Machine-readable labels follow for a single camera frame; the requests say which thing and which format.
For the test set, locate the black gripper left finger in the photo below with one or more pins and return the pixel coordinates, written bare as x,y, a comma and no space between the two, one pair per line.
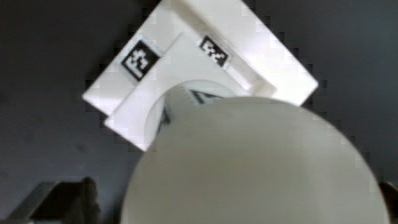
62,203

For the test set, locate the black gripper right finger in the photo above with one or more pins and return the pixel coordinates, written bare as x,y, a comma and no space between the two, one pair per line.
390,192

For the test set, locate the white lamp bulb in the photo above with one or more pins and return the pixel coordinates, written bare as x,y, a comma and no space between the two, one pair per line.
252,164

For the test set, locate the white lamp base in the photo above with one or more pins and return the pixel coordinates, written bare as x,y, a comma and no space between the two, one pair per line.
204,55

